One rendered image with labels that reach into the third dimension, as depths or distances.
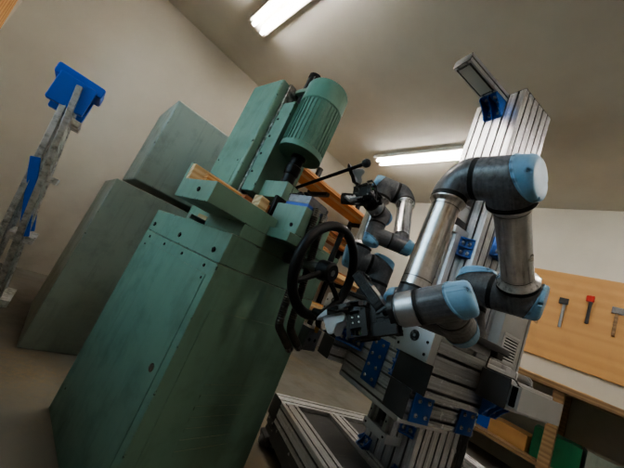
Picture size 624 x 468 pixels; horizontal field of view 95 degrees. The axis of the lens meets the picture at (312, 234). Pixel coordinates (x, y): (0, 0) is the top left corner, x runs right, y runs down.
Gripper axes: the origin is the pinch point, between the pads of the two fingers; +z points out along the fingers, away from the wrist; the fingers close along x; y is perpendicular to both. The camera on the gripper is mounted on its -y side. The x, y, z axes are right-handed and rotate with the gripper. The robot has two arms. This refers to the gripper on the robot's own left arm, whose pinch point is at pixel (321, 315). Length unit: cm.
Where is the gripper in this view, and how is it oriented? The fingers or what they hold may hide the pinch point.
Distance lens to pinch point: 76.8
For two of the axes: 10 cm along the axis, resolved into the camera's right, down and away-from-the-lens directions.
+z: -8.2, 3.0, 4.9
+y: 0.2, 8.7, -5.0
